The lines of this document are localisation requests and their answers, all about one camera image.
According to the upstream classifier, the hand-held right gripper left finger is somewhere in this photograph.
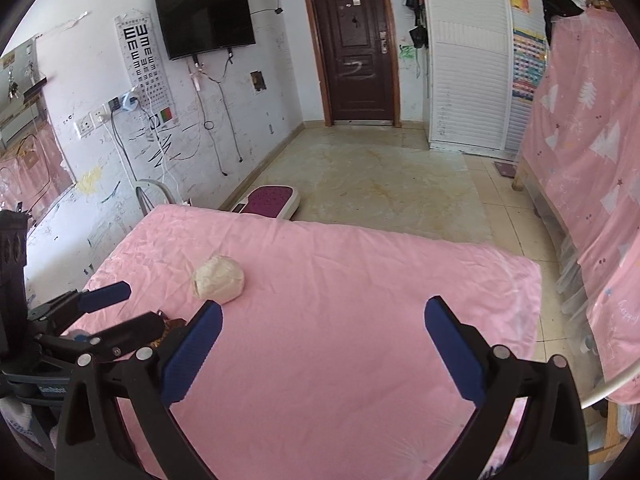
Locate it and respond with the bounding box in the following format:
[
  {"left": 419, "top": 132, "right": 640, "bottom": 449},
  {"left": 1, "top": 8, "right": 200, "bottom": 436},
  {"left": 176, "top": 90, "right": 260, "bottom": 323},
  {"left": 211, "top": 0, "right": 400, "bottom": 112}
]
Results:
[{"left": 54, "top": 299, "right": 224, "bottom": 480}]

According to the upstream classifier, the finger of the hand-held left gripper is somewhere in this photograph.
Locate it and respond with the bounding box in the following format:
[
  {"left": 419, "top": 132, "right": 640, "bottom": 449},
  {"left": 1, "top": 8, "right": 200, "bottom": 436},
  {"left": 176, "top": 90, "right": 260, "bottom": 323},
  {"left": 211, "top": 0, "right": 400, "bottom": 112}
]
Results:
[
  {"left": 27, "top": 281, "right": 132, "bottom": 333},
  {"left": 35, "top": 311, "right": 166, "bottom": 363}
]

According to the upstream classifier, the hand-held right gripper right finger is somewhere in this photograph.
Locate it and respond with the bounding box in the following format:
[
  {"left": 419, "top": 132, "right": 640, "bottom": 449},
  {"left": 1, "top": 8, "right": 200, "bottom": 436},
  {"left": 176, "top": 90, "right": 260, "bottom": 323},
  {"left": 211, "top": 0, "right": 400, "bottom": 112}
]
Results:
[{"left": 424, "top": 296, "right": 590, "bottom": 480}]

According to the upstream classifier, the brown wrapper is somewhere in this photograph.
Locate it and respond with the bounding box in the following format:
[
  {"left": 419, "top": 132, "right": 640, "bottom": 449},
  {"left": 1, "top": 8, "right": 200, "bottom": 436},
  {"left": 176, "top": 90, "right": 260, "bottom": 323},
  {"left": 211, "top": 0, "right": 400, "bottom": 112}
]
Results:
[{"left": 150, "top": 310, "right": 188, "bottom": 348}]

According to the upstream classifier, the beige paper ball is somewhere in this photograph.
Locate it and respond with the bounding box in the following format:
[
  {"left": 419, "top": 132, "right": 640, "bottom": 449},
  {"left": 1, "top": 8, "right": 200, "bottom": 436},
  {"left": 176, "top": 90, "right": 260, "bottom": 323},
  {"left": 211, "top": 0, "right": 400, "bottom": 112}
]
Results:
[{"left": 192, "top": 255, "right": 246, "bottom": 305}]

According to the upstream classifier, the person's left hand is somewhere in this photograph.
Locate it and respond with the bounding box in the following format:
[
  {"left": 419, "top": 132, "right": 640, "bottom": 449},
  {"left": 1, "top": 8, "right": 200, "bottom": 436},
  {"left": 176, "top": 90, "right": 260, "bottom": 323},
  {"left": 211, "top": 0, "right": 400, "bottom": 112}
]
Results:
[{"left": 0, "top": 400, "right": 41, "bottom": 443}]

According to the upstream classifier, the white plastic chair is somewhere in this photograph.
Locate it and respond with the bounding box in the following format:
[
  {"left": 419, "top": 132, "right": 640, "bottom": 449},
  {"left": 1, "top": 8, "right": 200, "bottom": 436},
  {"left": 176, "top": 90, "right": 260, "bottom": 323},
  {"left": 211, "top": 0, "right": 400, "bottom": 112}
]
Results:
[{"left": 135, "top": 178, "right": 173, "bottom": 216}]

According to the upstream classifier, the pink bedsheet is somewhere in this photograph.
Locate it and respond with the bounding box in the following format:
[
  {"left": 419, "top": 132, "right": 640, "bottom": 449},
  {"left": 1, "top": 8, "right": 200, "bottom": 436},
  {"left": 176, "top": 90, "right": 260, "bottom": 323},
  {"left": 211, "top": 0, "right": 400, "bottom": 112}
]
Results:
[{"left": 65, "top": 204, "right": 543, "bottom": 480}]

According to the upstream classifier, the white chair with orange seat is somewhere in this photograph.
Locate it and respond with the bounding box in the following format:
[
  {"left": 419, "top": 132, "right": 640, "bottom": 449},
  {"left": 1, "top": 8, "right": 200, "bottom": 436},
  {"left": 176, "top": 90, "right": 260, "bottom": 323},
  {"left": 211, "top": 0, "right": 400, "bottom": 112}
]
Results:
[{"left": 580, "top": 355, "right": 640, "bottom": 408}]

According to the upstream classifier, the purple white body scale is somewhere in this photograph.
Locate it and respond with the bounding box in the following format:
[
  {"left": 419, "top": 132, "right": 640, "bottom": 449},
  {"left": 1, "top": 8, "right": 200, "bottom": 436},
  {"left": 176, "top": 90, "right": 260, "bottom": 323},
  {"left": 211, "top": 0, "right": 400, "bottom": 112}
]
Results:
[{"left": 231, "top": 184, "right": 301, "bottom": 221}]

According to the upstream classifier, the eye chart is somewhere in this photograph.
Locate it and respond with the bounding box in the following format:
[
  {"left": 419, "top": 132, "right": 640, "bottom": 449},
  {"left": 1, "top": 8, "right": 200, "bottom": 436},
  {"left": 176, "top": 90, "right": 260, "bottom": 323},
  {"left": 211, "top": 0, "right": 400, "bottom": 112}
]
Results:
[{"left": 116, "top": 10, "right": 179, "bottom": 126}]

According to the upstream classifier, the pink tree print curtain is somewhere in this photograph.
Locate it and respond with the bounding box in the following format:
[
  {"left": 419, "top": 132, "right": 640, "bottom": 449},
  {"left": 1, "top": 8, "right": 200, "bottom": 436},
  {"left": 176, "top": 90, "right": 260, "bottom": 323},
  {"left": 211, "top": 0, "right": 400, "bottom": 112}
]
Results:
[{"left": 522, "top": 7, "right": 640, "bottom": 406}]

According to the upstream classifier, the white louvred door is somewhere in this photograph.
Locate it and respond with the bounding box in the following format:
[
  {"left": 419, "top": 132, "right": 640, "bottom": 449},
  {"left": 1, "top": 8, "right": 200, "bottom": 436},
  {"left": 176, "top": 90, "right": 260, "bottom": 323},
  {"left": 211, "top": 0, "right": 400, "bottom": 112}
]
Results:
[{"left": 417, "top": 0, "right": 516, "bottom": 153}]

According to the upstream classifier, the brown door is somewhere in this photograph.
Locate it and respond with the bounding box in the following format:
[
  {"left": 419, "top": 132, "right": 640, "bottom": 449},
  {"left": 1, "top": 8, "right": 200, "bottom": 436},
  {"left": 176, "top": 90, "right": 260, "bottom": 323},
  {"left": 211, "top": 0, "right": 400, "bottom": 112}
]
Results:
[{"left": 300, "top": 0, "right": 401, "bottom": 128}]

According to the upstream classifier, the black cloth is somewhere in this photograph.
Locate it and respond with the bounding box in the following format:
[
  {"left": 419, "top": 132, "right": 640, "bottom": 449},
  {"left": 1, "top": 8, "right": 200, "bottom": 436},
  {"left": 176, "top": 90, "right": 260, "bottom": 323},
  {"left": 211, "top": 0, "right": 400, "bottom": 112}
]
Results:
[{"left": 541, "top": 0, "right": 583, "bottom": 43}]

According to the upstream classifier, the wall mirror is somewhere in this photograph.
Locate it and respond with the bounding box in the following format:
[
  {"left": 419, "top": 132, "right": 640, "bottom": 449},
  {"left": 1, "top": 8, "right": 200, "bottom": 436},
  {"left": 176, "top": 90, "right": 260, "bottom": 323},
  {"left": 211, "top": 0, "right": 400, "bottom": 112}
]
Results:
[{"left": 0, "top": 35, "right": 76, "bottom": 211}]

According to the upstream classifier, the black television cable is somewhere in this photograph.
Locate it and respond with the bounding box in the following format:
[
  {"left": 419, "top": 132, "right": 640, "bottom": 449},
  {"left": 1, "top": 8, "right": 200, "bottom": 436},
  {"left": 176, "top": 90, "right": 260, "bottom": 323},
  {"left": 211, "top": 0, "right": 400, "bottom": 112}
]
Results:
[{"left": 200, "top": 55, "right": 246, "bottom": 177}]

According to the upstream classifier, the black wall television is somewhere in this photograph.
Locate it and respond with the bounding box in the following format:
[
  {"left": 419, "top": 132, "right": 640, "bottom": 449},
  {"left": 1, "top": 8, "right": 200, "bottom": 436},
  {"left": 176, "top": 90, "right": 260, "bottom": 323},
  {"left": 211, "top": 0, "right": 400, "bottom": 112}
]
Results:
[{"left": 152, "top": 0, "right": 257, "bottom": 62}]

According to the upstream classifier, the colourful grid wall chart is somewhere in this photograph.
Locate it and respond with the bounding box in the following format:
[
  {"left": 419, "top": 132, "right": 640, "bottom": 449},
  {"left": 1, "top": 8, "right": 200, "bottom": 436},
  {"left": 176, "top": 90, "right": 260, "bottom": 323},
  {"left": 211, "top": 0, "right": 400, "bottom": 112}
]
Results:
[{"left": 511, "top": 25, "right": 548, "bottom": 106}]

